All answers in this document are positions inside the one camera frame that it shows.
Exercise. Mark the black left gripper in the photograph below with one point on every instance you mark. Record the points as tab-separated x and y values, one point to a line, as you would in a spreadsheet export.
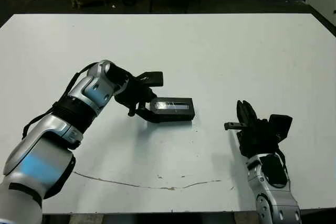
134	94

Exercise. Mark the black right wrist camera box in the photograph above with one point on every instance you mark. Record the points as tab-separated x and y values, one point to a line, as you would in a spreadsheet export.
281	127

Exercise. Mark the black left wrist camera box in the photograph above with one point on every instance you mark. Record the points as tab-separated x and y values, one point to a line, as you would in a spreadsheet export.
152	78

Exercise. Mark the black box lid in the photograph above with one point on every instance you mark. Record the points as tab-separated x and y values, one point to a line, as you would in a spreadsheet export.
176	108

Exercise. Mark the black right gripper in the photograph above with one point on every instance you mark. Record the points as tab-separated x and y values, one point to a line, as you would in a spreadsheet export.
258	140

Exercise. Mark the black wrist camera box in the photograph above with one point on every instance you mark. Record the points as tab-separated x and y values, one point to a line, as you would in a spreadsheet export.
281	127
152	78

